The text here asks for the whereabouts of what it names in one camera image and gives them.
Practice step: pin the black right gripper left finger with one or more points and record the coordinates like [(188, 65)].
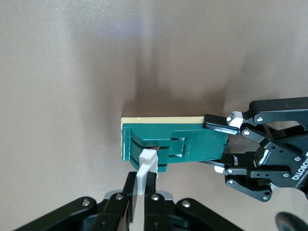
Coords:
[(115, 211)]

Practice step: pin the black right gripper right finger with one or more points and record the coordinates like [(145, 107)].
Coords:
[(158, 211)]

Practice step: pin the green circuit board module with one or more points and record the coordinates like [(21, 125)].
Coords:
[(154, 134)]

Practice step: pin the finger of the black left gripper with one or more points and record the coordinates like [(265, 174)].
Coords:
[(221, 124)]

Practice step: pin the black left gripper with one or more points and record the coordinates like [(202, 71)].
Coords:
[(288, 166)]

